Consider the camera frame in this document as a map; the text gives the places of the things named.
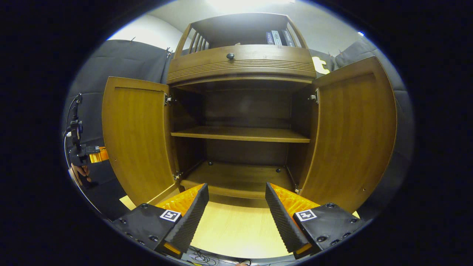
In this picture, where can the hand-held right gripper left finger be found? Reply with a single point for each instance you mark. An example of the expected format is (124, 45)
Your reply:
(192, 221)

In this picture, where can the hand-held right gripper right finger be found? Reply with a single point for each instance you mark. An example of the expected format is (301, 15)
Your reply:
(281, 221)

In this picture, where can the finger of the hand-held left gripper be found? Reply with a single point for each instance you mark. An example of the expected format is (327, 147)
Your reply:
(99, 155)

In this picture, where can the wooden shoe cabinet door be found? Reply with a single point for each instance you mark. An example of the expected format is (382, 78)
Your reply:
(351, 136)
(136, 136)

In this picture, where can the wooden double-door shoe cabinet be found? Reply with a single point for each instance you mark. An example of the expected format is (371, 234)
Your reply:
(240, 107)

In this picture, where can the metal door hinge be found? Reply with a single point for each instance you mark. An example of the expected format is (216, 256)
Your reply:
(177, 176)
(314, 96)
(168, 99)
(296, 190)

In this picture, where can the wooden cabinet shelf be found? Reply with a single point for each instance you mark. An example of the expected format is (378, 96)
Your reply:
(240, 133)

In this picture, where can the wooden cabinet drawer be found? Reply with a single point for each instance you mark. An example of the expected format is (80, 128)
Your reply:
(266, 59)

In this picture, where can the black round drawer knob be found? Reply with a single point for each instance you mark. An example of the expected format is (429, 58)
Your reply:
(230, 56)

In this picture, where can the dark book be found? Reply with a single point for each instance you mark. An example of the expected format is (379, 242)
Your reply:
(269, 38)
(288, 38)

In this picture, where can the pale spine book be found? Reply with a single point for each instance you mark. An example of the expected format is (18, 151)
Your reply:
(276, 37)

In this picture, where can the ceiling light panel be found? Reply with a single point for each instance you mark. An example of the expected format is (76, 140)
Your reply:
(247, 3)

